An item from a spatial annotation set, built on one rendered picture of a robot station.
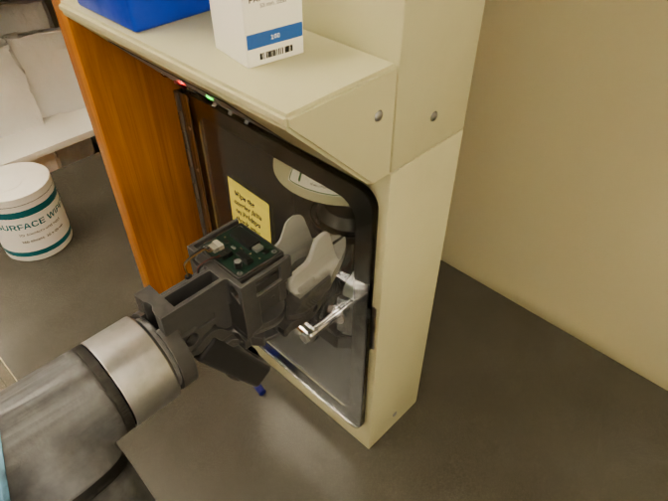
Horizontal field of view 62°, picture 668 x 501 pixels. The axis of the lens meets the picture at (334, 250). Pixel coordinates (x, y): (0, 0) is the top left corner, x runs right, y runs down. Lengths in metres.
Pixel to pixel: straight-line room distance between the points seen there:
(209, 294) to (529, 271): 0.72
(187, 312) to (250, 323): 0.06
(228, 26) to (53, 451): 0.31
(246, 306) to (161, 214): 0.41
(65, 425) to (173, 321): 0.10
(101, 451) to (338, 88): 0.30
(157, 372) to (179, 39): 0.26
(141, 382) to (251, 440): 0.45
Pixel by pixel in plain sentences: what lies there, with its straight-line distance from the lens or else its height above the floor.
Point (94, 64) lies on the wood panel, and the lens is 0.71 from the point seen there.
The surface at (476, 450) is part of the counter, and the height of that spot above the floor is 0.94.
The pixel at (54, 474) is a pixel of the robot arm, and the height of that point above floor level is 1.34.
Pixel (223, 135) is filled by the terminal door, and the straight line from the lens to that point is 0.66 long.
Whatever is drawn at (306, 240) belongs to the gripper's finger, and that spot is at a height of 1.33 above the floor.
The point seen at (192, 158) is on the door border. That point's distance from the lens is 0.75.
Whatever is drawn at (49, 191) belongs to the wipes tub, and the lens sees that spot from 1.18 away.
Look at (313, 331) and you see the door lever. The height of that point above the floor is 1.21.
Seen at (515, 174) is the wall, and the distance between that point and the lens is 0.97.
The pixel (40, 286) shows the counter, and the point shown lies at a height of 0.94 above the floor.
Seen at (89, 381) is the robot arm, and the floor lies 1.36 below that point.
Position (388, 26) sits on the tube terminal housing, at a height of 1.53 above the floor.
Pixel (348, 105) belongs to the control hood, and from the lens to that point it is 0.41.
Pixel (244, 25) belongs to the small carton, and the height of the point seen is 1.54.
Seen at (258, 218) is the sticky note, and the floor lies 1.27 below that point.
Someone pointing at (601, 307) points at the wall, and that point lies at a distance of 1.02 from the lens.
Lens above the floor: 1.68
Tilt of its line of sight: 42 degrees down
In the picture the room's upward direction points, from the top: straight up
